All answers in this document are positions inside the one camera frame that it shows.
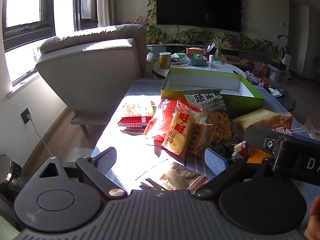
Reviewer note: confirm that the yellow tin can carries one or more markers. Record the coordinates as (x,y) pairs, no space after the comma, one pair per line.
(165,60)

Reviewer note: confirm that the white round coffee table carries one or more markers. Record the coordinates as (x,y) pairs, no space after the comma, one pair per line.
(209,66)

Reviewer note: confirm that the beige sofa armchair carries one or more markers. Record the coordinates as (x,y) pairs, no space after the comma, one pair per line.
(92,70)

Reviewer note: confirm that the brown silver snack packet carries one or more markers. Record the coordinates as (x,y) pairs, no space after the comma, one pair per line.
(171,176)

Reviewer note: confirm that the yellow egg snack packet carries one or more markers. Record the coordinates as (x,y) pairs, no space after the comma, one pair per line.
(201,139)

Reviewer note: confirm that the wall power socket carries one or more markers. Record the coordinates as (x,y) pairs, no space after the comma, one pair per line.
(26,116)

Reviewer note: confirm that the red checkered snack pack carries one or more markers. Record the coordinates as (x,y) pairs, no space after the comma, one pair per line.
(137,115)

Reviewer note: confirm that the blue striped tablecloth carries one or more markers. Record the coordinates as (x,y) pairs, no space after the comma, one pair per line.
(262,203)

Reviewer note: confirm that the window frame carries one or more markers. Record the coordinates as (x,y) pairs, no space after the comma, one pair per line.
(26,21)

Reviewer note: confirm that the green vegetable roll snack bag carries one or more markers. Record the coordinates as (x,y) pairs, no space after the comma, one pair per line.
(211,101)

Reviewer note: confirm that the blue plastic basket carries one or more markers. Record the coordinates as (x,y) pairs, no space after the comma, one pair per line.
(196,61)

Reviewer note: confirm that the small red white snack packet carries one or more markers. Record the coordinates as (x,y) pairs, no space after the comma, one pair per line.
(241,150)

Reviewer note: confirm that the beige curtain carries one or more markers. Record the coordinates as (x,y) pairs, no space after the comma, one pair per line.
(107,12)

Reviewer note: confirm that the black wall television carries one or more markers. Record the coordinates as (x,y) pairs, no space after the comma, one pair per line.
(214,14)

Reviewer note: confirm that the orange tissue box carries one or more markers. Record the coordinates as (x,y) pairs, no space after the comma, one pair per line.
(194,50)

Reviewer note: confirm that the person's right hand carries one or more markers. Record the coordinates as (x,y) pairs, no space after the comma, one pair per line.
(312,231)

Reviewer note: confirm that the red rice cracker bag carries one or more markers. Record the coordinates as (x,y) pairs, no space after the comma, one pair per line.
(158,126)

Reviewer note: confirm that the spider plant in glass vase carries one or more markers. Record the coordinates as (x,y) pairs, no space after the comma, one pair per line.
(218,43)

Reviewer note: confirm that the green cardboard box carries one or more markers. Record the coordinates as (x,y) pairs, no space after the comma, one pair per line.
(238,94)

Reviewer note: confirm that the small orange snack packet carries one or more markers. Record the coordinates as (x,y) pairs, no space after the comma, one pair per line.
(257,156)

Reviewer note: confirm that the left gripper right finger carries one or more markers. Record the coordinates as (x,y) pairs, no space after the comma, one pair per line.
(226,172)

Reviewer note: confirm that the yellow Wangwang senbei pack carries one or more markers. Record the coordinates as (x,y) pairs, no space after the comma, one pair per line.
(181,127)

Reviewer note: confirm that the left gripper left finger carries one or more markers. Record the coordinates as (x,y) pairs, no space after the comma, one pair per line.
(95,170)

